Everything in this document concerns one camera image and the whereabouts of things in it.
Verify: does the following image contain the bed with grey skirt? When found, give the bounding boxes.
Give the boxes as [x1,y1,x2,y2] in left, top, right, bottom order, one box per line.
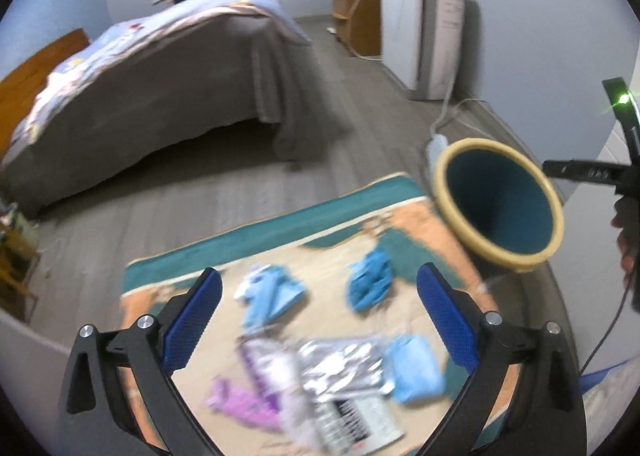
[0,0,313,217]

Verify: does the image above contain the blue glove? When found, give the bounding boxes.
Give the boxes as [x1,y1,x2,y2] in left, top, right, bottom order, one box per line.
[347,243,396,311]

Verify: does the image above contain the light blue packet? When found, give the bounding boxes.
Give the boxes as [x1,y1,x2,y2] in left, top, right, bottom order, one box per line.
[382,333,446,404]

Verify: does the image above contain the white power strip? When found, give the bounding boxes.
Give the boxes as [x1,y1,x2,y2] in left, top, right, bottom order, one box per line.
[425,133,448,177]

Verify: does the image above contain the white cable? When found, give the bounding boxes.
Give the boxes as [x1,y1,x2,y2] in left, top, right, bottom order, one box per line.
[432,70,458,137]
[437,96,506,129]

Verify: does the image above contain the yellow-rimmed teal waste bin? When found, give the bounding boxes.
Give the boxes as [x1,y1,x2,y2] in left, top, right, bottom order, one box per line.
[431,138,565,273]

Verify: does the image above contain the teal and orange rug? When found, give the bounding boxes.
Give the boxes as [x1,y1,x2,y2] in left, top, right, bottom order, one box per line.
[120,173,531,456]

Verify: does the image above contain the white medicine box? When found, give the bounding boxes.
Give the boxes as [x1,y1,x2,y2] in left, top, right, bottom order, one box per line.
[312,393,406,454]

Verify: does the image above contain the wooden headboard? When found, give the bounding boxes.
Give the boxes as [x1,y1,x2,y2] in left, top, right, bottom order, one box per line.
[0,28,91,157]

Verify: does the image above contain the silver foil pack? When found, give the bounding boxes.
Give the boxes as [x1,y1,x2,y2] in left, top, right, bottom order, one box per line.
[295,336,396,404]

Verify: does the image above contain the wooden side shelf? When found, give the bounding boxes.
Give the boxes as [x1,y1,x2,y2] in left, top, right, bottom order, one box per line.
[0,201,41,324]

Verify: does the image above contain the purple and white wrapper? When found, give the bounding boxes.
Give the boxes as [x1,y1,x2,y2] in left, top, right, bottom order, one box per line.
[237,336,321,447]

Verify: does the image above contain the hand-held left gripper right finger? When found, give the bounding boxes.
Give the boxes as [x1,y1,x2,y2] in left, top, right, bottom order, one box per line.
[416,263,588,456]

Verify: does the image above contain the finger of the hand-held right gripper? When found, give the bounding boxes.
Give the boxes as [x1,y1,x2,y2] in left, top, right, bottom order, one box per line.
[542,161,626,185]

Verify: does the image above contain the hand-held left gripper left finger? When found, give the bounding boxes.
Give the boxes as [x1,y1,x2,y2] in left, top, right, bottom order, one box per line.
[57,267,223,456]

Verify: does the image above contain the purple glove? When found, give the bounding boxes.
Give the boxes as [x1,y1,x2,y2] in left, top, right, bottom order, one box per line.
[205,376,283,432]

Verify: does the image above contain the person's right hand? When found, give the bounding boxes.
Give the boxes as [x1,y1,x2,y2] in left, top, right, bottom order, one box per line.
[611,198,640,289]

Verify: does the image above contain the black cable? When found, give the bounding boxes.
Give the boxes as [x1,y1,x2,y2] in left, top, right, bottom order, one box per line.
[577,283,632,379]

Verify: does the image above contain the wooden cabinet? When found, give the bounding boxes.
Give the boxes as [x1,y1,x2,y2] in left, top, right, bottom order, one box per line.
[328,0,383,57]

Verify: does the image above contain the white cabinet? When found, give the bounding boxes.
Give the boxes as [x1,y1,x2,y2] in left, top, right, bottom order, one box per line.
[380,0,466,101]

